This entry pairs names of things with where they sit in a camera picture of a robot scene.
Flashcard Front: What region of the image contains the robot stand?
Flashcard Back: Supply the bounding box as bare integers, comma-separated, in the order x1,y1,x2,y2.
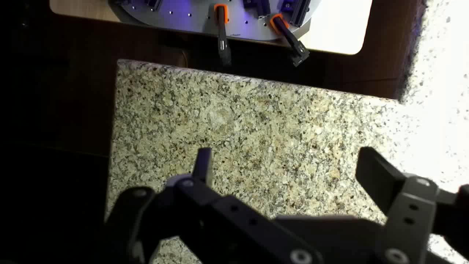
49,0,373,55

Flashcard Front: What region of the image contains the orange and black bar clamp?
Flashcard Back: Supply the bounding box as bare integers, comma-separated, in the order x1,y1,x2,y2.
270,14,310,67
214,4,232,67

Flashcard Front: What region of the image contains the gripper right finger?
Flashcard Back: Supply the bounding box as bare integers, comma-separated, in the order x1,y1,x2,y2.
355,146,469,264

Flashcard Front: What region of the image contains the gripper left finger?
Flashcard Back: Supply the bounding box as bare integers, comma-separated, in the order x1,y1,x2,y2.
106,147,324,264

